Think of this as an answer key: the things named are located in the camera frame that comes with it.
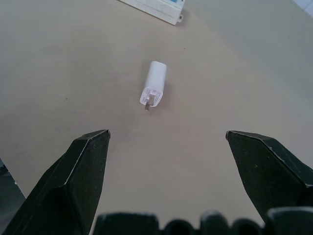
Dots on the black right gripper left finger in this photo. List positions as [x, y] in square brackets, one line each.
[66, 191]

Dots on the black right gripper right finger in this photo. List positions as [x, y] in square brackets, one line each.
[266, 171]

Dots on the white power strip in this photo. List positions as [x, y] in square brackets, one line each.
[156, 9]

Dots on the white plug adapter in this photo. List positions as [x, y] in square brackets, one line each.
[154, 82]

